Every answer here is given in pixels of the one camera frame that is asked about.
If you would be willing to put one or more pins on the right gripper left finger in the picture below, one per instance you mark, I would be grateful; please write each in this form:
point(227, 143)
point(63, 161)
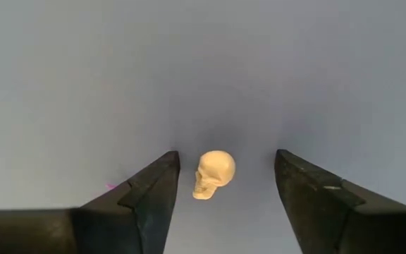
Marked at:
point(146, 197)

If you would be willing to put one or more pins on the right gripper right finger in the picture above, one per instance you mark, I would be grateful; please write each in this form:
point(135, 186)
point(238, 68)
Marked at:
point(315, 211)

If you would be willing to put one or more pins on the cream toy skull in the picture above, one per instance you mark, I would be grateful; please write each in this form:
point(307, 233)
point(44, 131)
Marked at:
point(217, 169)

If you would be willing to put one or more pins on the purple toy spider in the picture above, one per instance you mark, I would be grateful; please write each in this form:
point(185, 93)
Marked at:
point(110, 186)

